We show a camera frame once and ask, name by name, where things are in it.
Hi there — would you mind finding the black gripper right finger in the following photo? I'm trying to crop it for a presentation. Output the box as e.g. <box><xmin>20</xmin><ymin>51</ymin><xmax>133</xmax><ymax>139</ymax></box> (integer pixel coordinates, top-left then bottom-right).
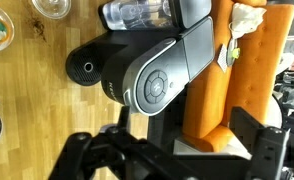
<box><xmin>229</xmin><ymin>106</ymin><xmax>292</xmax><ymax>180</ymax></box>

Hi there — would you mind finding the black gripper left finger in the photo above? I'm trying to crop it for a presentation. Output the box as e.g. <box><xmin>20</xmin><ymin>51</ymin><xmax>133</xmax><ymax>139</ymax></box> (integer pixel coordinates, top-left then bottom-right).
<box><xmin>48</xmin><ymin>106</ymin><xmax>148</xmax><ymax>180</ymax></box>

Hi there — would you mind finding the black coffee maker body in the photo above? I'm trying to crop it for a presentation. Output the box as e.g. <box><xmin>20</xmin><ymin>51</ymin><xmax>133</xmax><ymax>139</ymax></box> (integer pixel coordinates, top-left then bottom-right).
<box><xmin>65</xmin><ymin>28</ymin><xmax>185</xmax><ymax>108</ymax></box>

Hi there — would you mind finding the orange sofa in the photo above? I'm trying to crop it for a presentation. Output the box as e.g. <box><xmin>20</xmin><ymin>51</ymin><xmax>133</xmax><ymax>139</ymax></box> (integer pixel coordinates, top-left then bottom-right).
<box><xmin>181</xmin><ymin>0</ymin><xmax>294</xmax><ymax>153</ymax></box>

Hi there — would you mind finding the grey patterned card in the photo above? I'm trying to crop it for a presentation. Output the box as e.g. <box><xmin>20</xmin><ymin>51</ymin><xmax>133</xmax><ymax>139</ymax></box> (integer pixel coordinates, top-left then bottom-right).
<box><xmin>216</xmin><ymin>43</ymin><xmax>229</xmax><ymax>74</ymax></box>

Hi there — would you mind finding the green grey small tool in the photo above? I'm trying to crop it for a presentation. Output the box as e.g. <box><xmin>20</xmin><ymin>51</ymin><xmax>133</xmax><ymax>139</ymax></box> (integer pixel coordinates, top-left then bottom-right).
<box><xmin>226</xmin><ymin>37</ymin><xmax>242</xmax><ymax>67</ymax></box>

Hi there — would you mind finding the white cloth bag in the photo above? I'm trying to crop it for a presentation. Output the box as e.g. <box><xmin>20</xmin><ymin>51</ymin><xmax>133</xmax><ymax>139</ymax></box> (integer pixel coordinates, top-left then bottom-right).
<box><xmin>228</xmin><ymin>2</ymin><xmax>268</xmax><ymax>40</ymax></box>

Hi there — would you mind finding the clear glass lid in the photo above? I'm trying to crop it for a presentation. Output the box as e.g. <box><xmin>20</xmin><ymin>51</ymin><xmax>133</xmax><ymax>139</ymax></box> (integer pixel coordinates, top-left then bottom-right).
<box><xmin>30</xmin><ymin>0</ymin><xmax>72</xmax><ymax>20</ymax></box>

